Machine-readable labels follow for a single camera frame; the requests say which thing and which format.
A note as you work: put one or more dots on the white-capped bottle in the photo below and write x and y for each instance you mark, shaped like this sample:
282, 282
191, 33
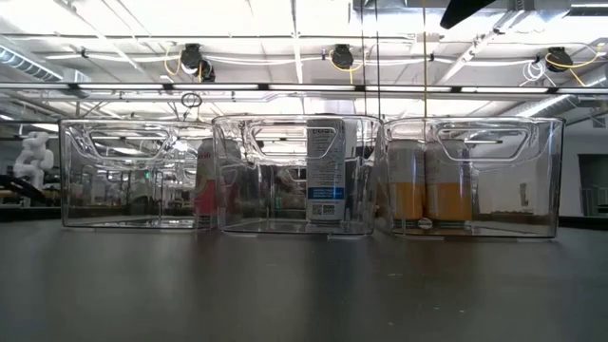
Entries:
449, 202

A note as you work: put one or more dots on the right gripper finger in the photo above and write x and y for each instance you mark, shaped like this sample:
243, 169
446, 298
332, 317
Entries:
463, 7

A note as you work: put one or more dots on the clear plastic bin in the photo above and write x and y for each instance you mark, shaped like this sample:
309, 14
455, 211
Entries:
266, 199
522, 190
76, 142

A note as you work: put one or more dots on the black aluminium table frame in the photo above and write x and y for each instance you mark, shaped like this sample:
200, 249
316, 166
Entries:
28, 214

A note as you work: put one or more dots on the silver ventilation duct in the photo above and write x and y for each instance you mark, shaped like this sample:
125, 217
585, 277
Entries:
24, 64

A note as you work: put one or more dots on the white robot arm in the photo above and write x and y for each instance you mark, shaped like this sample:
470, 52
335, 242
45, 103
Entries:
35, 159

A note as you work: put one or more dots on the orange soda can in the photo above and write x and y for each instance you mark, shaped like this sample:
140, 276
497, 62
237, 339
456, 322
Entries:
407, 199

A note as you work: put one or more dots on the long light bar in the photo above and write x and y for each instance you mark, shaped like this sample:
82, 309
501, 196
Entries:
214, 87

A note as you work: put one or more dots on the red soda can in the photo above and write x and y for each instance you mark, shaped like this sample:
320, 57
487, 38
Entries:
205, 197

